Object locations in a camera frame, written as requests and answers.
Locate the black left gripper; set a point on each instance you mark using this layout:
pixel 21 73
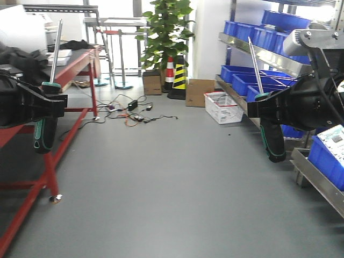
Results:
pixel 20 103

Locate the yellow black warning cone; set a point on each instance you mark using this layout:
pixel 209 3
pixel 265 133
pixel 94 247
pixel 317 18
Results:
pixel 178 90

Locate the green potted plant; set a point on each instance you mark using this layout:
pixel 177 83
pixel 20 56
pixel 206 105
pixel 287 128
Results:
pixel 165 34

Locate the green black screwdriver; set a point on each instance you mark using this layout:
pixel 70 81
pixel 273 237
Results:
pixel 45 129
pixel 271 133

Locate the orange white traffic cone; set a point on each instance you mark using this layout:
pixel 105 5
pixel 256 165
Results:
pixel 169 76

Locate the white red plastic basket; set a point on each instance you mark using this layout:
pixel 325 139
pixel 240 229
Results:
pixel 222 108

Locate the green circuit board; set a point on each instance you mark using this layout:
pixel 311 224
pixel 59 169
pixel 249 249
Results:
pixel 333 140

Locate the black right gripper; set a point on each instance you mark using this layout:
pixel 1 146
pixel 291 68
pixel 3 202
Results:
pixel 301 105

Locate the brown cardboard box floor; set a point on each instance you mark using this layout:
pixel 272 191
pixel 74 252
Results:
pixel 195 91

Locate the red frame workbench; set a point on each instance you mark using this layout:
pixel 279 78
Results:
pixel 82 62

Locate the small cardboard box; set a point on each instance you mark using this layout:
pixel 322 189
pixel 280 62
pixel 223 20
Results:
pixel 152 82

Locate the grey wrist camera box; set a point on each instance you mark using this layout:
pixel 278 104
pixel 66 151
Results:
pixel 292 43

